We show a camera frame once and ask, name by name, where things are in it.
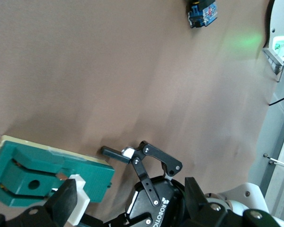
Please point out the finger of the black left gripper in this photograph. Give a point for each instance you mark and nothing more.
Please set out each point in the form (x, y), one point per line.
(92, 221)

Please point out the brown paper table cover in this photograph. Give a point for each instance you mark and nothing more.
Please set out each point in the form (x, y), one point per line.
(109, 82)

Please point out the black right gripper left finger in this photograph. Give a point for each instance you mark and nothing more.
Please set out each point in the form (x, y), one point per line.
(64, 196)

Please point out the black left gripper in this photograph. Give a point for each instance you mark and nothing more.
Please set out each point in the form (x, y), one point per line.
(172, 201)

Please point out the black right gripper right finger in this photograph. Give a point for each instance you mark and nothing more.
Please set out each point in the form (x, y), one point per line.
(198, 208)

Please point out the green push button blue block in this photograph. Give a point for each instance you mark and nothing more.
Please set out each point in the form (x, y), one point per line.
(203, 14)

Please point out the white bar with screws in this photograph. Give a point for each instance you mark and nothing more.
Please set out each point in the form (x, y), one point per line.
(281, 163)

